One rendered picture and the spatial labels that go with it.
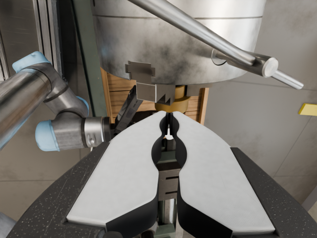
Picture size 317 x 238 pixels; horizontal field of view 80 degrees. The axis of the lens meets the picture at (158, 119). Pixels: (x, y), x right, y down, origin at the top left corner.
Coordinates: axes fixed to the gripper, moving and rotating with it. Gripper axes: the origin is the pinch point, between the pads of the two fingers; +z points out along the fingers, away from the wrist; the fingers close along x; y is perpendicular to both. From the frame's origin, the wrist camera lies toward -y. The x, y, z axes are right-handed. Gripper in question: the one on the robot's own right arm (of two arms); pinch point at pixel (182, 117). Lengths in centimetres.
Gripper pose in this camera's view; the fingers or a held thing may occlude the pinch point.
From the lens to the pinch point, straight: 50.8
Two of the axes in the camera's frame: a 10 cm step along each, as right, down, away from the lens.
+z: 9.8, -0.8, 1.5
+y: -0.1, 8.6, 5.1
